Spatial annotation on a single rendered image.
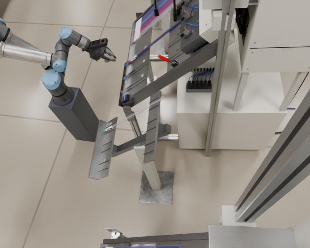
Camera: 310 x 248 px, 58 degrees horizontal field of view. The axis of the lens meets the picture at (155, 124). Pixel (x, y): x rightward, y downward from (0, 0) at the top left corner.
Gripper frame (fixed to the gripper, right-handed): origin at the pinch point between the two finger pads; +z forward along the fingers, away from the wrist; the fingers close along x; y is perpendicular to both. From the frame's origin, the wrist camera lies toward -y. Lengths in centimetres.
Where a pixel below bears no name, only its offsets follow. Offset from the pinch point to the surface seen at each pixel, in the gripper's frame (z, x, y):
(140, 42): 9.9, -11.6, -12.6
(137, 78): 10.0, 18.3, -13.2
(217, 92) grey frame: 33, 36, -54
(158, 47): 66, -79, 41
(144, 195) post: 65, 69, 42
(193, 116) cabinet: 49, 32, -23
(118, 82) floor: 41, -37, 68
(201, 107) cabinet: 48, 28, -29
